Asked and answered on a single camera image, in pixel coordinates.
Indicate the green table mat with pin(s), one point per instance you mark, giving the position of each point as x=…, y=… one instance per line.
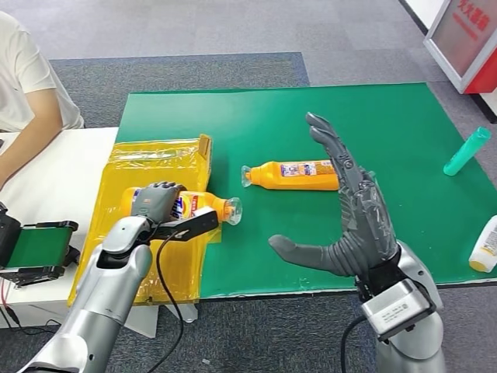
x=407, y=128

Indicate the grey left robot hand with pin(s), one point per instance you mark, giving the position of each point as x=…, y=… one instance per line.
x=155, y=202

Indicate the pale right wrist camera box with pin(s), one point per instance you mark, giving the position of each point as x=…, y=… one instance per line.
x=396, y=308

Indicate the teal green plastic bottle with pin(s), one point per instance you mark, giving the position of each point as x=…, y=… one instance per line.
x=464, y=153

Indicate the small green belt conveyor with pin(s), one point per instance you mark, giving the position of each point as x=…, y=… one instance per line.
x=38, y=247

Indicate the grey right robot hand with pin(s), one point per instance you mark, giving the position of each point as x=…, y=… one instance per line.
x=361, y=221

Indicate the person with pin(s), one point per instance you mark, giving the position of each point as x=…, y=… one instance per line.
x=23, y=77

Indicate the black device box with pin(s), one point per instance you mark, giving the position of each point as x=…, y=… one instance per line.
x=7, y=234

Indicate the yellow taped cardboard box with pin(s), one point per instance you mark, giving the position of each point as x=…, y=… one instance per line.
x=128, y=164

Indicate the red and white sign stand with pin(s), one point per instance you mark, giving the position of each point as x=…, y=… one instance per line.
x=461, y=46

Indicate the orange bottle with clear cap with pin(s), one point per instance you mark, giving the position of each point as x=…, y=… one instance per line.
x=271, y=177
x=197, y=202

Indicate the white table base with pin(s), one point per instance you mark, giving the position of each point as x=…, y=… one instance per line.
x=186, y=313

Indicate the white bottle with yellow cap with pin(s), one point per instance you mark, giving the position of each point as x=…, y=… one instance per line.
x=485, y=246

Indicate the person's forearm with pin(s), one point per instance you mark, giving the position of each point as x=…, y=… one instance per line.
x=32, y=134

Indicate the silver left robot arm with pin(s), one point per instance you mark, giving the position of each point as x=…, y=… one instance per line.
x=105, y=288

